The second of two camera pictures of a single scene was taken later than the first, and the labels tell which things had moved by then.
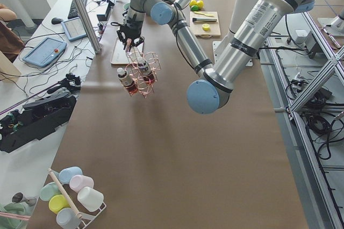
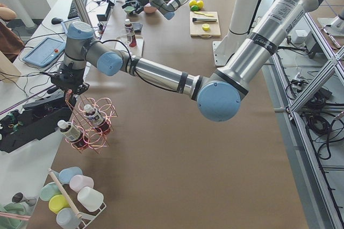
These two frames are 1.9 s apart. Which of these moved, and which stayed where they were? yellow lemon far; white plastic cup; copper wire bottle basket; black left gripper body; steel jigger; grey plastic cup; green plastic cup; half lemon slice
Moved: copper wire bottle basket; black left gripper body
Stayed: yellow lemon far; green plastic cup; steel jigger; grey plastic cup; white plastic cup; half lemon slice
